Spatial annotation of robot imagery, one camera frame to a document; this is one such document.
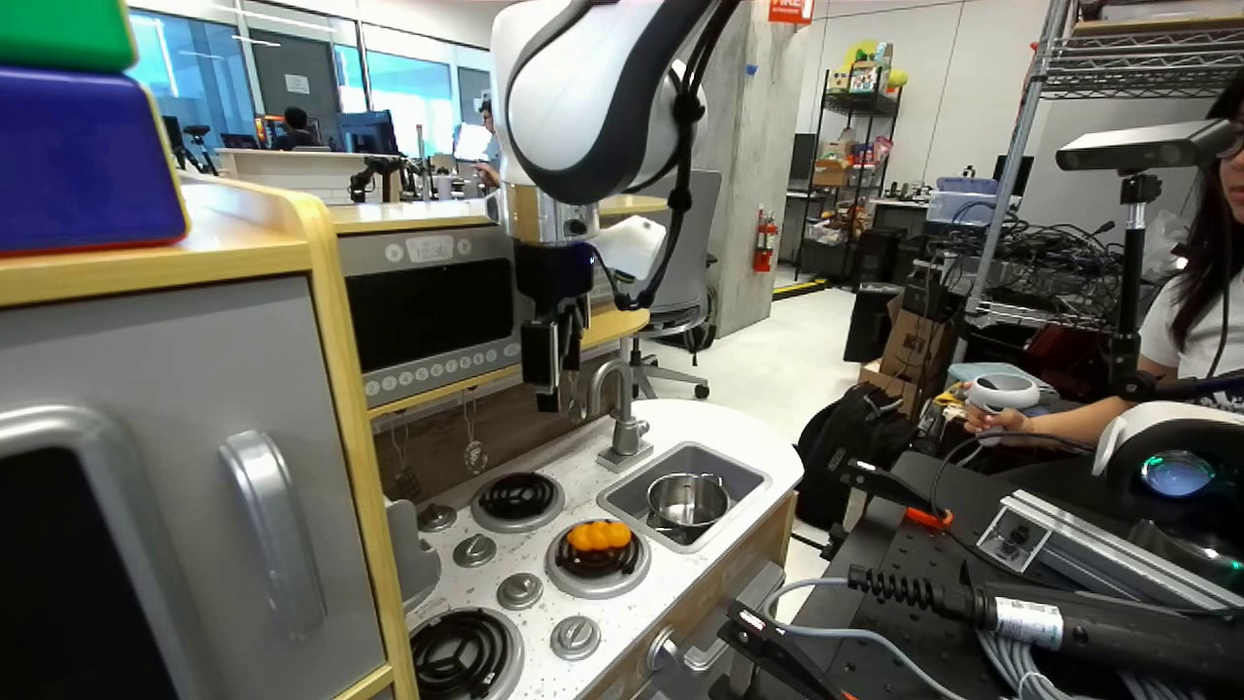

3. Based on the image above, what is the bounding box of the toy kitchen back panel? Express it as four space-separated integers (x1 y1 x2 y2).
374 373 614 510

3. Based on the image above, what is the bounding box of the wooden toy kitchen base cabinet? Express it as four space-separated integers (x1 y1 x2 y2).
586 483 802 700

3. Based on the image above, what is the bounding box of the grey cabinet door handle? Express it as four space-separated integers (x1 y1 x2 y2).
213 427 326 646

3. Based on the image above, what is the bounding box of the person hand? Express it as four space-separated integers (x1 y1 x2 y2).
965 405 1041 442

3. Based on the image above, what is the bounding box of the small steel pot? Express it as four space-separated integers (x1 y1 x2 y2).
641 465 735 537

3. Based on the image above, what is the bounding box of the silver box device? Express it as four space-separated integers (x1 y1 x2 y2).
976 487 1244 617

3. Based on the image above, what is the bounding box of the blue toy block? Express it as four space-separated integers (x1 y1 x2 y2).
0 66 190 257

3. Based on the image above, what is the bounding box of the yellow twisted toy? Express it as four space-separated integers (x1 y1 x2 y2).
564 518 638 575

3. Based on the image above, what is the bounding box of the person forearm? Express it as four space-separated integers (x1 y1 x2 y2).
1027 387 1179 451

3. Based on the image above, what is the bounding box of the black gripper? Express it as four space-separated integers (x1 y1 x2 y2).
516 300 589 420

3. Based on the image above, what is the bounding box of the green toy block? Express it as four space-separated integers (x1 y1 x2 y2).
0 0 138 73

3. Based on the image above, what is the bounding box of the blue storage bin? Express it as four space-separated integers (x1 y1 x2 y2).
923 176 1006 230

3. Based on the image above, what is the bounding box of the black coil toy burner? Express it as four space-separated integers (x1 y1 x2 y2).
465 465 567 537
408 602 528 700
540 518 654 597

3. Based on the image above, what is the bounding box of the grey camera on stand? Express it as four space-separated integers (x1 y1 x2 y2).
1054 115 1244 176

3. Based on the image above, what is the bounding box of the grey toy sink basin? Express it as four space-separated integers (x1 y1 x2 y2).
599 442 770 550

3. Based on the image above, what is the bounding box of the cardboard box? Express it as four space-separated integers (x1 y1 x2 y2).
861 303 967 405

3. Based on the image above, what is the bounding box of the black camera stand pole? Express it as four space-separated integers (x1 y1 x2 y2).
1114 169 1160 391

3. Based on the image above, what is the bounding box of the black shelf rack with items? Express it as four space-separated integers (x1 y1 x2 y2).
794 36 910 285

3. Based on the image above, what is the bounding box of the white cable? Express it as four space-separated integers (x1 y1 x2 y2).
763 575 967 700

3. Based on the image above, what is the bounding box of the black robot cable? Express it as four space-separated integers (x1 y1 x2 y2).
586 0 751 313

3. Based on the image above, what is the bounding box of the white office desk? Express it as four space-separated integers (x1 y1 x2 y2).
211 143 501 208

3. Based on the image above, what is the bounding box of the orange handled tool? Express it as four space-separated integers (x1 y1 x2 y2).
836 460 965 537

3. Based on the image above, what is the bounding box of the dark computer monitor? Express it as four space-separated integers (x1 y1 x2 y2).
338 108 404 155

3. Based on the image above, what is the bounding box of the white round device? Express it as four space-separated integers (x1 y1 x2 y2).
949 361 1046 414

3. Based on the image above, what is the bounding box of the black cylindrical tool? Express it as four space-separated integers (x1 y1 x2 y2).
847 558 1244 693

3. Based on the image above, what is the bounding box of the grey toy microwave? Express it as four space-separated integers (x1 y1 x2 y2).
338 230 520 407

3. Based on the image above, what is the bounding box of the small metal hook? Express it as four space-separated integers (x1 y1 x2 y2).
457 399 492 479

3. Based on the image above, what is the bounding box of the person in white shirt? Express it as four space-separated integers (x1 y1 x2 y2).
1137 62 1244 405

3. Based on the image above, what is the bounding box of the grey toy faucet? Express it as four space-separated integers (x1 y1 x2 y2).
586 353 655 475

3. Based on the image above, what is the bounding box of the grey office chair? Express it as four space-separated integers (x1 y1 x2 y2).
605 208 721 405

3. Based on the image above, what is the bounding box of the black backpack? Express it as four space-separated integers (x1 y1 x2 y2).
794 385 923 537

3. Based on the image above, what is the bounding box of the red fire extinguisher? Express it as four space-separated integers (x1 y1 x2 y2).
751 208 785 280

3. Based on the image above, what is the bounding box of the black clamp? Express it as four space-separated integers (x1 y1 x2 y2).
713 597 833 700

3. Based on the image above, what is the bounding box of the silver metal pole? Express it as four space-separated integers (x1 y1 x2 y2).
965 0 1080 313

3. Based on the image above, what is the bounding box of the white device with blue light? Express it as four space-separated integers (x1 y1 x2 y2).
1087 399 1244 548

